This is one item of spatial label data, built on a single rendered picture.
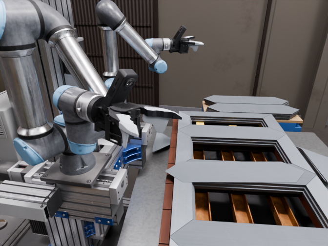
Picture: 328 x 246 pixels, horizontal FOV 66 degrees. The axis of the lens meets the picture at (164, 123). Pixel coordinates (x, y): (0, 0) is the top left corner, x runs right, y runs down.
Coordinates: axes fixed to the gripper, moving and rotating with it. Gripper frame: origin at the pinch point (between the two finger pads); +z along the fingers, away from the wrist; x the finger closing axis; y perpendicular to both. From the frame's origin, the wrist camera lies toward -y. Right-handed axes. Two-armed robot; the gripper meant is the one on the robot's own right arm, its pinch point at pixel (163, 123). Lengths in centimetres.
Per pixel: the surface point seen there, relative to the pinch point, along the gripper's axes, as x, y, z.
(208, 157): -130, 74, -44
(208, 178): -66, 51, -15
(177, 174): -60, 52, -29
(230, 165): -83, 48, -11
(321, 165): -127, 50, 30
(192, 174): -65, 51, -24
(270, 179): -84, 48, 11
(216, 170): -75, 50, -15
